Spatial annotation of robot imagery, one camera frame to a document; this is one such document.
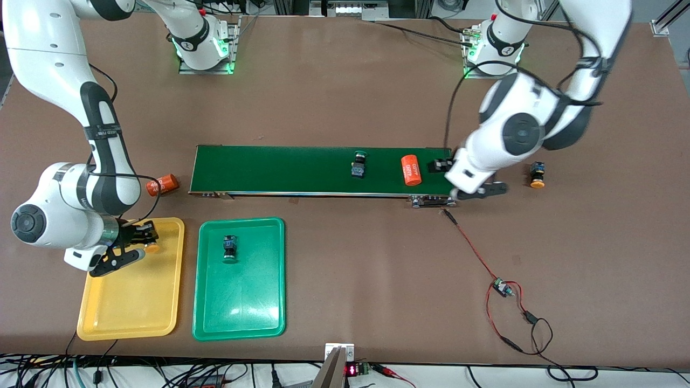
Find orange cylinder battery cell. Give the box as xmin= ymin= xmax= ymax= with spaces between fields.
xmin=401 ymin=155 xmax=423 ymax=186
xmin=146 ymin=174 xmax=180 ymax=196

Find yellow plastic tray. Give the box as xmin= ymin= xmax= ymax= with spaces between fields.
xmin=77 ymin=217 xmax=185 ymax=342

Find green plastic tray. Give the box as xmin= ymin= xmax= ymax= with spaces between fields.
xmin=192 ymin=217 xmax=286 ymax=342

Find green conveyor belt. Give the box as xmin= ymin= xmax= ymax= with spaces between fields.
xmin=188 ymin=144 xmax=458 ymax=209

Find orange and black device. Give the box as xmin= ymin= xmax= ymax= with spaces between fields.
xmin=186 ymin=373 xmax=230 ymax=388

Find red clip test leads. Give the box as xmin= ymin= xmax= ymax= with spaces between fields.
xmin=372 ymin=364 xmax=417 ymax=388

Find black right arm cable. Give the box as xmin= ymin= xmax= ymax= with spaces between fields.
xmin=86 ymin=65 xmax=162 ymax=221

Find red and black wire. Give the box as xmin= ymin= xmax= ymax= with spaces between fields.
xmin=442 ymin=208 xmax=554 ymax=356

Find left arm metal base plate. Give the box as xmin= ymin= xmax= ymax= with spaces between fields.
xmin=463 ymin=24 xmax=521 ymax=80

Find black cable on table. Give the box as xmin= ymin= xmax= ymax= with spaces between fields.
xmin=371 ymin=20 xmax=478 ymax=49

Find black cable bundle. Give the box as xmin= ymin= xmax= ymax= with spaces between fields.
xmin=0 ymin=329 xmax=324 ymax=388

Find metal frame with light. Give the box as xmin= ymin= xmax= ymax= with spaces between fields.
xmin=272 ymin=0 xmax=432 ymax=22

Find black looped power cable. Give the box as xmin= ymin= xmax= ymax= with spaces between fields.
xmin=501 ymin=310 xmax=599 ymax=382

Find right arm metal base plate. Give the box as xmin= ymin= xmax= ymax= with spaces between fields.
xmin=178 ymin=15 xmax=240 ymax=75

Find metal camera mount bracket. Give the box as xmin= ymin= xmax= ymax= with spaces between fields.
xmin=313 ymin=343 xmax=355 ymax=388

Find aluminium extrusion post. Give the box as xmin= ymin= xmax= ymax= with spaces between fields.
xmin=650 ymin=0 xmax=690 ymax=37

